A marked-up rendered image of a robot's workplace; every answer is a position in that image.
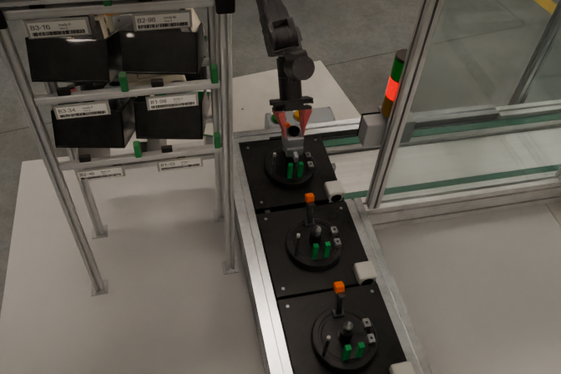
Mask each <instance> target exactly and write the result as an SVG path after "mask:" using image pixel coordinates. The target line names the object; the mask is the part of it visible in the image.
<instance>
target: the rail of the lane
mask: <svg viewBox="0 0 561 374"><path fill-rule="evenodd" d="M360 120H361V118H359V119H345V120H337V121H330V122H323V123H315V124H307V125H306V131H305V135H304V137H306V136H313V135H320V136H321V139H322V140H328V139H342V138H350V137H356V136H357V132H358V128H359V124H360ZM281 136H282V132H281V127H278V128H270V129H256V130H248V131H240V132H234V133H233V144H234V143H239V146H240V144H248V143H255V142H262V141H270V140H278V139H281Z"/></svg>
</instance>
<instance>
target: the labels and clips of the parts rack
mask: <svg viewBox="0 0 561 374"><path fill-rule="evenodd" d="M215 11H216V13H217V14H227V13H234V12H235V0H215ZM131 14H132V19H133V25H134V31H135V32H137V31H149V30H160V29H171V28H192V27H193V23H192V12H191V9H187V10H174V11H162V12H150V13H131ZM23 23H24V26H25V28H26V31H27V34H28V38H29V39H35V38H57V37H68V36H80V35H91V34H92V32H91V28H90V25H89V21H88V17H75V18H50V19H38V20H25V21H23ZM7 27H8V25H7V22H6V20H5V17H4V15H3V12H2V11H1V10H0V29H6V28H7ZM210 79H211V83H218V82H219V77H218V67H217V64H216V63H214V64H211V65H210ZM119 82H120V87H121V91H122V92H128V91H129V84H128V79H127V74H126V72H119ZM151 85H152V88H155V87H164V81H163V79H162V78H154V79H151ZM57 94H58V96H66V95H71V91H70V88H69V87H62V88H57ZM146 103H147V108H148V110H156V109H172V108H180V107H189V106H197V105H199V100H198V92H191V93H174V94H166V95H157V96H148V97H146ZM53 111H54V113H55V116H56V119H73V118H82V117H90V116H99V115H107V114H111V113H110V108H109V102H108V100H104V101H96V102H87V103H78V104H61V105H53ZM214 145H215V148H216V149H219V148H221V144H220V132H214ZM133 146H134V154H135V158H141V157H142V151H141V147H140V142H139V141H134V142H133ZM161 149H162V153H169V152H173V150H172V145H165V146H161ZM214 158H215V153H210V154H197V155H190V156H183V157H175V158H168V159H155V160H147V161H140V162H133V163H126V164H112V165H105V166H98V167H91V168H84V169H80V170H75V171H74V172H75V174H76V176H77V179H78V181H86V180H93V179H106V178H113V177H119V176H125V172H124V170H125V169H136V168H143V167H149V166H157V167H158V172H160V171H167V170H174V169H188V168H194V167H201V166H203V160H206V159H214ZM78 159H79V162H80V163H83V162H90V161H91V158H90V154H84V155H79V156H78Z"/></svg>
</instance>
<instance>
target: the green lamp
mask: <svg viewBox="0 0 561 374"><path fill-rule="evenodd" d="M403 64H404V63H401V62H399V61H398V60H397V59H396V56H395V58H394V61H393V65H392V71H391V74H390V76H391V78H392V80H394V81H395V82H397V83H399V80H400V77H401V74H402V69H403Z"/></svg>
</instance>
